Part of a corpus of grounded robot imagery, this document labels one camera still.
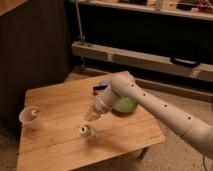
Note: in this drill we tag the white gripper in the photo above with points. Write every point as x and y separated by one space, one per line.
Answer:
102 104

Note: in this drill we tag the small clear plastic bottle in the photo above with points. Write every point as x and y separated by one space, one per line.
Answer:
87 131

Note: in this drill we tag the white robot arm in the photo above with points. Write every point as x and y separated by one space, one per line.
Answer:
190 128

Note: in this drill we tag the wooden table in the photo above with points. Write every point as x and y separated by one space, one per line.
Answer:
59 146

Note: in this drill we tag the green bowl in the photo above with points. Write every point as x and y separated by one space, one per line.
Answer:
124 105

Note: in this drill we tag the dark small object on table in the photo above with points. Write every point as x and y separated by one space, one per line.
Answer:
102 85

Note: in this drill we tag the white paper cup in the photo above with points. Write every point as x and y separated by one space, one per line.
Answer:
30 117

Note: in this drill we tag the metal pole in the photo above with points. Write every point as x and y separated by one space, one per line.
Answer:
82 38

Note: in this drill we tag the wooden shelf unit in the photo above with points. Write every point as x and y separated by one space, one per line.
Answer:
142 42

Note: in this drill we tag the black handle on shelf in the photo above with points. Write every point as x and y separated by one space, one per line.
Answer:
183 63

